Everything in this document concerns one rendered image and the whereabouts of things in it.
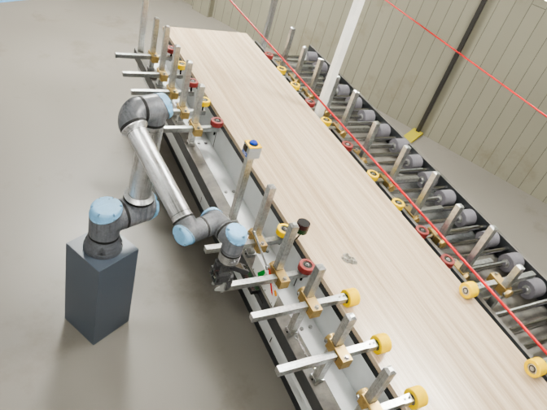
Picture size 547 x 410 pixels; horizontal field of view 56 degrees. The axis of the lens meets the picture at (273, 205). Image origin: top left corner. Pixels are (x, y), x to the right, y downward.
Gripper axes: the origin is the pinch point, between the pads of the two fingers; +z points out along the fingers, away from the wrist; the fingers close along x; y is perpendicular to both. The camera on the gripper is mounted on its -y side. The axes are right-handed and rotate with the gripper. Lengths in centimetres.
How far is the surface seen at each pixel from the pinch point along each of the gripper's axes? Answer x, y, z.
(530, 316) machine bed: 46, -172, 7
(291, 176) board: -66, -66, -9
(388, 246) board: -4, -95, -10
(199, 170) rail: -102, -25, 12
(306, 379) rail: 45, -25, 12
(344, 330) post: 48, -27, -25
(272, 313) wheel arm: 26.1, -8.8, -13.7
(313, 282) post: 22.5, -26.6, -24.8
